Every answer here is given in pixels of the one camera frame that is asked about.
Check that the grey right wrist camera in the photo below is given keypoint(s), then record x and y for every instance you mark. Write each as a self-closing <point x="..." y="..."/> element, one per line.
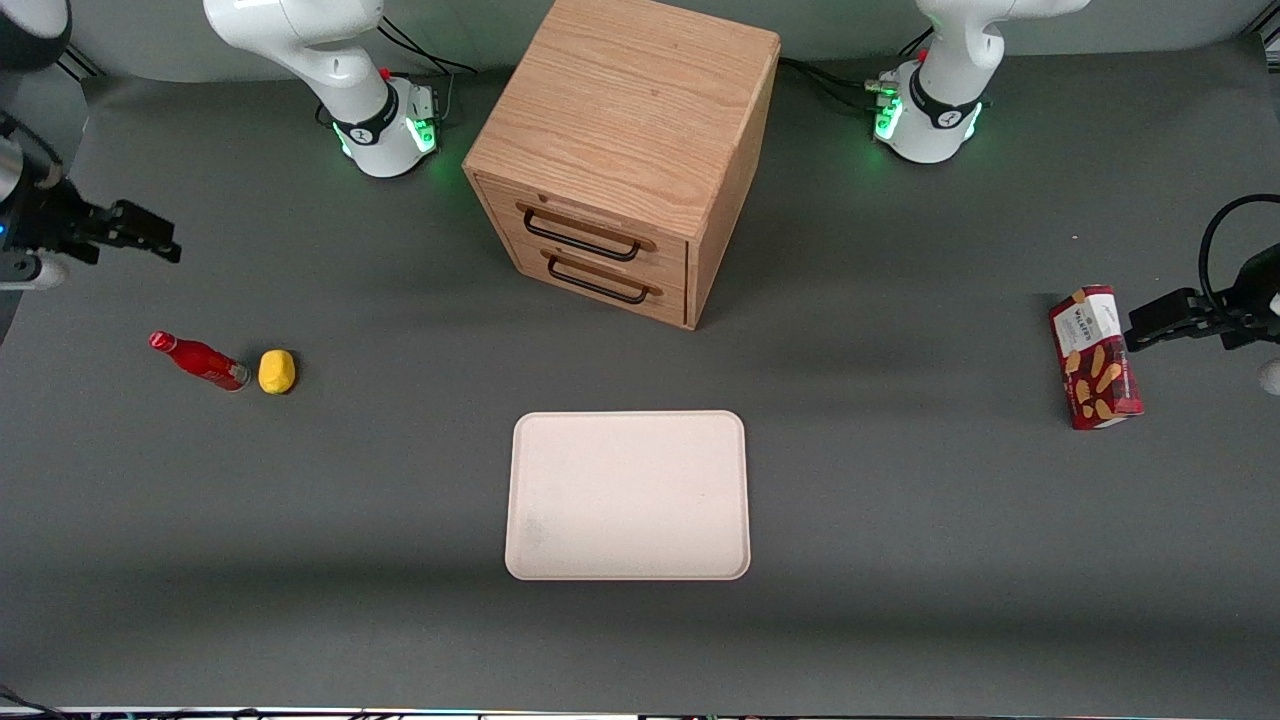
<point x="40" y="272"/>

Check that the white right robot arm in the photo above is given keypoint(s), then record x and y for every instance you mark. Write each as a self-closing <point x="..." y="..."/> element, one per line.
<point x="350" y="60"/>

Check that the red coke bottle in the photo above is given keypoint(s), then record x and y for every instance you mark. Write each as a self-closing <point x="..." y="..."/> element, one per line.
<point x="200" y="360"/>

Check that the red tartan shortbread box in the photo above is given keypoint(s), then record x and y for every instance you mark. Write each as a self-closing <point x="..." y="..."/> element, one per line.
<point x="1095" y="360"/>

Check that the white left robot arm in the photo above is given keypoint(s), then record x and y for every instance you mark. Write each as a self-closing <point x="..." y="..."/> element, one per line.
<point x="945" y="90"/>

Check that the yellow lemon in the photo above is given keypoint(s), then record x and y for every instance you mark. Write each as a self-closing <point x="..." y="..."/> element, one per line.
<point x="277" y="371"/>

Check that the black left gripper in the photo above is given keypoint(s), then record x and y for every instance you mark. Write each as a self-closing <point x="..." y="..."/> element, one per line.
<point x="1236" y="310"/>

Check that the beige rectangular tray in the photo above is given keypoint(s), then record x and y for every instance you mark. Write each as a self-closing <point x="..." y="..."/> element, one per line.
<point x="628" y="495"/>

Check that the wooden two-drawer cabinet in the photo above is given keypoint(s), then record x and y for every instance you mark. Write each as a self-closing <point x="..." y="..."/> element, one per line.
<point x="620" y="110"/>

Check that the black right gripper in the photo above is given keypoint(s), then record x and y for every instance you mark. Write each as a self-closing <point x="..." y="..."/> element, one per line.
<point x="45" y="222"/>

